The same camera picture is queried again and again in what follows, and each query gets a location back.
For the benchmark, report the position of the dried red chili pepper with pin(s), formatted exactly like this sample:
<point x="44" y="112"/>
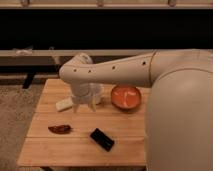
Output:
<point x="60" y="129"/>

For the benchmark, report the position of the long wooden bench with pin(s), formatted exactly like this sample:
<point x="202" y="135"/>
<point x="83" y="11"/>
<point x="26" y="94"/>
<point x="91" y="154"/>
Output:
<point x="33" y="58"/>

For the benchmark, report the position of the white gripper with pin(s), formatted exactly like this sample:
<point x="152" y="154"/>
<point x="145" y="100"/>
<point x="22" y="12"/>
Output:
<point x="84" y="91"/>

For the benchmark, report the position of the clear plastic cup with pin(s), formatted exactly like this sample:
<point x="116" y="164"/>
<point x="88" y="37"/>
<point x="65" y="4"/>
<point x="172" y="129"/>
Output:
<point x="98" y="95"/>

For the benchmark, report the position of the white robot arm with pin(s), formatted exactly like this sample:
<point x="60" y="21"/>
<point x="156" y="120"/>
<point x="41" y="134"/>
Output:
<point x="179" y="112"/>

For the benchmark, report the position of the orange ceramic bowl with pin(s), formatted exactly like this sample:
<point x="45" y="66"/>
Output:
<point x="125" y="97"/>

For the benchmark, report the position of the black rectangular phone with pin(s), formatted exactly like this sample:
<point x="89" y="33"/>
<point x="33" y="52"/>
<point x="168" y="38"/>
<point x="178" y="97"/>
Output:
<point x="102" y="139"/>

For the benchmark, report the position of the wooden table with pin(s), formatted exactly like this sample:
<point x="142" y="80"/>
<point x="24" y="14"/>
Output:
<point x="77" y="148"/>

